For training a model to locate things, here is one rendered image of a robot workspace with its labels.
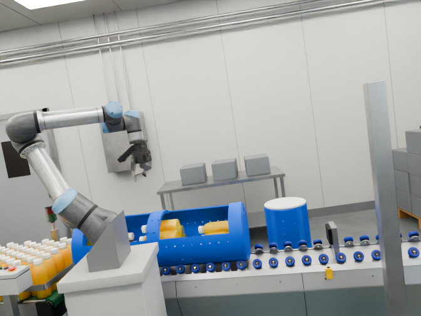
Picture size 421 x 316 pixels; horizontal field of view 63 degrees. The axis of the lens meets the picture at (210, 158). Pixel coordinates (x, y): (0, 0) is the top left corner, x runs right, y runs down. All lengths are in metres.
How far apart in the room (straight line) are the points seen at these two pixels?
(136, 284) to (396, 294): 0.95
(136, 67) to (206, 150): 1.58
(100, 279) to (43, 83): 4.62
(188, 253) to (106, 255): 0.44
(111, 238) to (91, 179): 4.17
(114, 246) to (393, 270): 1.04
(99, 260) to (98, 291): 0.11
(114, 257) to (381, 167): 1.04
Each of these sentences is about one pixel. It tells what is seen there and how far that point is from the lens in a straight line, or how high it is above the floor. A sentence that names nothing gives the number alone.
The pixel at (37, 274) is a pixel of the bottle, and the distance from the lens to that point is 2.01.
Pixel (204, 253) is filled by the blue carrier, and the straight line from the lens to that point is 1.68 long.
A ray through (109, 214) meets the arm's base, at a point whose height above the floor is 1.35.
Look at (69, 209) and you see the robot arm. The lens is 1.45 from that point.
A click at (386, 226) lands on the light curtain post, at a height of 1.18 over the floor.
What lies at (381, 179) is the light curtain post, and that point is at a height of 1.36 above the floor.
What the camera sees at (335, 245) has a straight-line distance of 1.74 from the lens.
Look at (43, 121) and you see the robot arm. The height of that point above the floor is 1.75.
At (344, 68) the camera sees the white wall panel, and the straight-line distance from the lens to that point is 5.44.
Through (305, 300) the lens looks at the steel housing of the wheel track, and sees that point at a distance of 1.76.
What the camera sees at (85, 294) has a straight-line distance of 1.44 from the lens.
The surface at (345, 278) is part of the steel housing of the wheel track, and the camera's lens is 1.73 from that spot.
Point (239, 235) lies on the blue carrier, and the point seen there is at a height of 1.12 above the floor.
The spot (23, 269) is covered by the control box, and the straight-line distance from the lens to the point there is 1.92.
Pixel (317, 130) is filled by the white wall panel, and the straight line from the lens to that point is 5.29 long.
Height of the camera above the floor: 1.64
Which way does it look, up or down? 6 degrees down
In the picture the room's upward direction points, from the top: 9 degrees counter-clockwise
